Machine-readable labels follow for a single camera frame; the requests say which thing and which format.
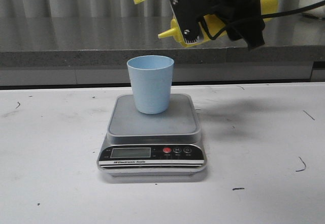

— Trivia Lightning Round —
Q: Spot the grey stone counter ledge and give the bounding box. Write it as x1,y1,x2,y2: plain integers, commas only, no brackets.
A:
1,15,324,69

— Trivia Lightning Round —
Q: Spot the yellow squeeze bottle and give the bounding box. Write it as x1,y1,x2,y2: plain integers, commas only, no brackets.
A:
132,0,279,48

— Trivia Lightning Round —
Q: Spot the light blue plastic cup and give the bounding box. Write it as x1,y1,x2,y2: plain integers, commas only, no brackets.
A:
127,55,174,114

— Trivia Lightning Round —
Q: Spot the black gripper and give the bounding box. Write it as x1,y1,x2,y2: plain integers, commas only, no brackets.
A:
170,0,265,50

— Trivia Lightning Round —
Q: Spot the silver electronic kitchen scale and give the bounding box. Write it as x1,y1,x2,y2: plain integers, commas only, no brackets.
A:
97,93,207,176

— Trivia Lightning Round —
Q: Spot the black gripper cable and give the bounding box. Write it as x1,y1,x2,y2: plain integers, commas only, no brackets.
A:
203,0,325,41

